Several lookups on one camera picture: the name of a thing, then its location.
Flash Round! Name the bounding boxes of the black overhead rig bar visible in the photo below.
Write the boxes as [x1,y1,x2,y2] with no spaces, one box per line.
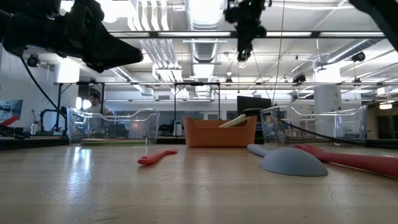
[104,30,388,40]

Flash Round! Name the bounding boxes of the pale yellow handled knife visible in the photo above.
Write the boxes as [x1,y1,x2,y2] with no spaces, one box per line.
[218,113,247,129]

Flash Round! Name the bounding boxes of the orange plastic bin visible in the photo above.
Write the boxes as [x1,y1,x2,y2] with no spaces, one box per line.
[183,116,259,148]

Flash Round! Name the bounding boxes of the person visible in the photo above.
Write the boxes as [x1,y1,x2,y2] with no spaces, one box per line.
[83,92,112,115]

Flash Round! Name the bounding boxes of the white trash can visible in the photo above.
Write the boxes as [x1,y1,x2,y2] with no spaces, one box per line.
[172,120,184,137]

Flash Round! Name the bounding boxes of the red slotted silicone spoon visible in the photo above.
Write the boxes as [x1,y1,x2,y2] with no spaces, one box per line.
[292,143,398,179]

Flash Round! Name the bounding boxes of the black monitor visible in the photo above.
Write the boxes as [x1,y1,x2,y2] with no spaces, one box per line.
[236,95,272,118]

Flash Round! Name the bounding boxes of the metal cup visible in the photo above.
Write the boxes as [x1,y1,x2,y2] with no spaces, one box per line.
[30,121,43,136]

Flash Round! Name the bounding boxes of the clear plastic bin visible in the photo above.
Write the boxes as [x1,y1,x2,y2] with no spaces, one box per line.
[66,107,161,146]
[259,105,369,147]

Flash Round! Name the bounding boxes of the silver ventilation duct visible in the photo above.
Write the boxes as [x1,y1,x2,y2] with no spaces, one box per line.
[325,39,386,65]
[185,0,228,97]

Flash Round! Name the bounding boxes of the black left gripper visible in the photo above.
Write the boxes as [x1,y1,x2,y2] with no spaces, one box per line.
[0,0,144,74]

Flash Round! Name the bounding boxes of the grey-blue silicone spoon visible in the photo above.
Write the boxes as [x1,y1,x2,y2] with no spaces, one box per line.
[247,143,329,177]

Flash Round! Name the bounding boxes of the red angled bar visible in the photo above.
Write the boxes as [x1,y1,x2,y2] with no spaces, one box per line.
[0,114,20,128]

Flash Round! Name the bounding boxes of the black background frame rig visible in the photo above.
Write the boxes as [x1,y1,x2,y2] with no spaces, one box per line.
[55,81,222,138]

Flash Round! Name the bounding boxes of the red silicone spatula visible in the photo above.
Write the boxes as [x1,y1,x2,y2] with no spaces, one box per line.
[137,149,179,166]

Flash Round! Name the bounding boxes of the blue wall screen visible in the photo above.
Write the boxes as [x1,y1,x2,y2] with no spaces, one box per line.
[0,99,24,123]

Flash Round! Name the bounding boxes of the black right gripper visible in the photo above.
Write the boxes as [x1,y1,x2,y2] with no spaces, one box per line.
[223,0,272,47]

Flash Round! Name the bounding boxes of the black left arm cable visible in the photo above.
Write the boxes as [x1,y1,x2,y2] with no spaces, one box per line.
[20,55,68,121]

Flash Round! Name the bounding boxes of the thin hanging black cable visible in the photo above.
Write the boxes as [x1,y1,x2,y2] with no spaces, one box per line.
[252,51,272,101]
[272,0,286,105]

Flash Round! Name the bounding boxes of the white round column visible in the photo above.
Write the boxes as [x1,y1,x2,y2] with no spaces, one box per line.
[313,67,342,138]

